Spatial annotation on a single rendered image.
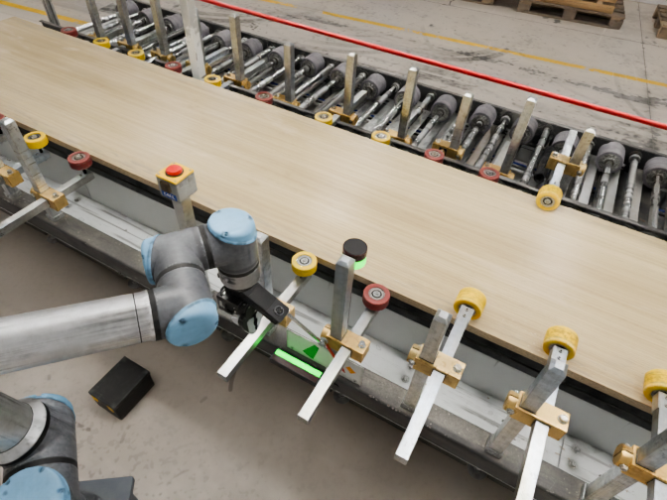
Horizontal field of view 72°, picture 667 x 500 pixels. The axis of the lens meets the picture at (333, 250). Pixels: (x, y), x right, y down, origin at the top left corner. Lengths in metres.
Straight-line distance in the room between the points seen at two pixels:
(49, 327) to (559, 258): 1.42
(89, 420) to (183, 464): 0.47
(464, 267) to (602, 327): 0.42
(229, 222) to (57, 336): 0.34
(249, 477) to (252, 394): 0.35
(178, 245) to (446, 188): 1.14
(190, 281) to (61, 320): 0.20
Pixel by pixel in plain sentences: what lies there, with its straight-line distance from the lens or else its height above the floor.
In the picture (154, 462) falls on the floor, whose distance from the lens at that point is 2.17.
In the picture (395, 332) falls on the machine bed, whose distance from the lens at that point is 1.54.
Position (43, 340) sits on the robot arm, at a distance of 0.82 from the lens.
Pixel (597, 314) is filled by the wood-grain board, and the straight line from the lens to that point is 1.56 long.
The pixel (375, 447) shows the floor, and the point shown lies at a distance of 2.12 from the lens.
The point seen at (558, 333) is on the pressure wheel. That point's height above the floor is 0.98.
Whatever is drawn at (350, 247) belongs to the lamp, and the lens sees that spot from 1.10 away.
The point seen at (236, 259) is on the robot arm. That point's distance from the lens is 0.93.
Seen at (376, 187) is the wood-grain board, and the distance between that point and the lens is 1.73.
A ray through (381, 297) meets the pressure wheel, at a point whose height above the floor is 0.90.
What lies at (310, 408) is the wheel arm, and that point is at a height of 0.86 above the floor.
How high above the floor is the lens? 1.96
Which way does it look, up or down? 46 degrees down
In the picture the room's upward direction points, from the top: 4 degrees clockwise
